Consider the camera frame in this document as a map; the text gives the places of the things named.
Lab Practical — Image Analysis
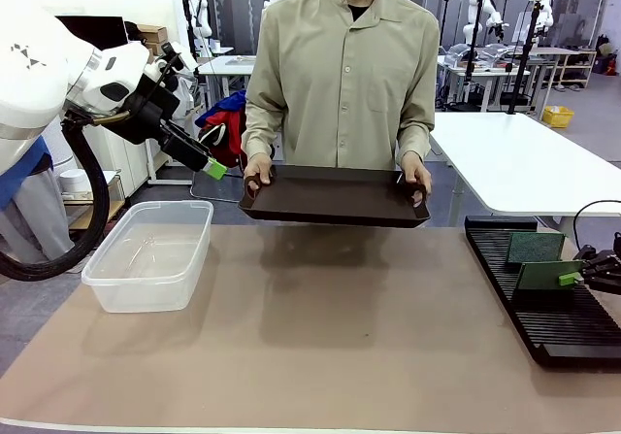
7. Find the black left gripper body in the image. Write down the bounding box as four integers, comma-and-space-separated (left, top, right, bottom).
115, 80, 181, 146

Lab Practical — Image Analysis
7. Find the green PCB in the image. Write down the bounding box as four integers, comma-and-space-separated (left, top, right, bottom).
506, 231, 567, 264
515, 258, 586, 292

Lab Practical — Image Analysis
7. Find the dark brown serving tray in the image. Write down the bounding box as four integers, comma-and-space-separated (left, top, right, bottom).
237, 163, 432, 230

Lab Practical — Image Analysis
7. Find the person's right forearm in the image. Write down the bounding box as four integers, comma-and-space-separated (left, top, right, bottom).
241, 103, 285, 163

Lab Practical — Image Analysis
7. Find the person's left forearm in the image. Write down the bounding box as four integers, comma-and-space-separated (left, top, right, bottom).
396, 108, 437, 166

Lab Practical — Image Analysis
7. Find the person's right hand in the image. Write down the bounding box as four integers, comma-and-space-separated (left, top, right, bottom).
242, 155, 276, 190

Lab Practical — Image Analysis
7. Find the person's left hand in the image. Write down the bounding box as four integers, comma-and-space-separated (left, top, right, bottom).
401, 159, 433, 197

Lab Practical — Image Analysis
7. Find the red blue jacket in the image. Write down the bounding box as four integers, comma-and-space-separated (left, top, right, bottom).
194, 89, 248, 168

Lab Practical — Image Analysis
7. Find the black slotted PCB rack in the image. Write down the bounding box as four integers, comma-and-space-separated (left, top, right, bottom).
464, 214, 621, 370

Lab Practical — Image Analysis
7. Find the white cabinet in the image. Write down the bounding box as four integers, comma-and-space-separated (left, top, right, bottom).
94, 122, 169, 198

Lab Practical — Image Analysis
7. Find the cardboard box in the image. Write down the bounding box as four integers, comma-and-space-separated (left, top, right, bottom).
135, 23, 170, 57

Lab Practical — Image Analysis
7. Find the small white background table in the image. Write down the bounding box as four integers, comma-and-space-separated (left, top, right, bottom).
196, 54, 258, 115

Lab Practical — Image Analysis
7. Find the black monitor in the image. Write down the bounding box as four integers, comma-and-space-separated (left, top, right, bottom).
53, 15, 130, 51

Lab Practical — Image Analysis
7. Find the small wooden shelf cart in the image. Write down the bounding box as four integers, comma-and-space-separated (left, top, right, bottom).
62, 169, 128, 232

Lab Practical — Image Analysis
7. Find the white round container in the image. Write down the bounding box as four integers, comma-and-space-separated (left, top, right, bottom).
58, 167, 93, 196

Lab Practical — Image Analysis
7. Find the large white table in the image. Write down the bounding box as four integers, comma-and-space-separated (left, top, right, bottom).
429, 111, 621, 239

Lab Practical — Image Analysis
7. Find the grey blue fabric cover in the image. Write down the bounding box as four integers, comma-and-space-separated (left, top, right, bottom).
0, 137, 75, 266

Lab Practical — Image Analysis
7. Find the yellow plastic box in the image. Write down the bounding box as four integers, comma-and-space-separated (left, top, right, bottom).
541, 106, 575, 129

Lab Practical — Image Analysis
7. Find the clear plastic container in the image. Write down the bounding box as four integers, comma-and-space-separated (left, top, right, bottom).
81, 199, 215, 315

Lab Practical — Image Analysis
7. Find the person in beige shirt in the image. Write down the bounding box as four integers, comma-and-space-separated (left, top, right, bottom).
241, 0, 441, 173

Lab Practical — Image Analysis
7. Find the wooden background shelf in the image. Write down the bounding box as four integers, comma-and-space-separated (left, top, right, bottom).
533, 47, 598, 90

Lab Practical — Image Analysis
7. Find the black slanted stand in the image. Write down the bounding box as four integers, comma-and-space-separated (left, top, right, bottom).
499, 0, 545, 115

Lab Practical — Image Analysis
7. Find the white background work table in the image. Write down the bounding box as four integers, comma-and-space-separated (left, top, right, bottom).
435, 52, 533, 113

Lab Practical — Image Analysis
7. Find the brown table cover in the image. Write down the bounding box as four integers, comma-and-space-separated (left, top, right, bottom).
0, 223, 621, 433

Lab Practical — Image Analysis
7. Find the white robot on stand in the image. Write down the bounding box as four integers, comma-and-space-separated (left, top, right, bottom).
527, 0, 555, 30

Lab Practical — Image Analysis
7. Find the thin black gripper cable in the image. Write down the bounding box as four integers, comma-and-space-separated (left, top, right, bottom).
572, 199, 621, 253

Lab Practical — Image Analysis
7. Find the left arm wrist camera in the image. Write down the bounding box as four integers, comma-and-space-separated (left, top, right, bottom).
143, 40, 195, 93

